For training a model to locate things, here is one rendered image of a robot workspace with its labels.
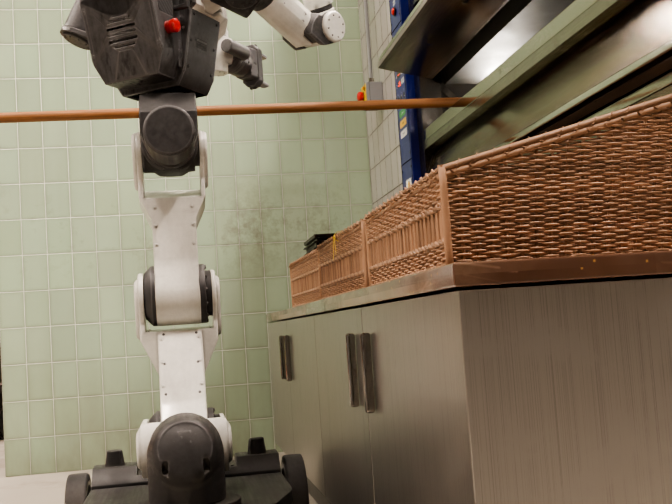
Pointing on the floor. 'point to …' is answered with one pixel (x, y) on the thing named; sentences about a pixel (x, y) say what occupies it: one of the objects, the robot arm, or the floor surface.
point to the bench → (484, 384)
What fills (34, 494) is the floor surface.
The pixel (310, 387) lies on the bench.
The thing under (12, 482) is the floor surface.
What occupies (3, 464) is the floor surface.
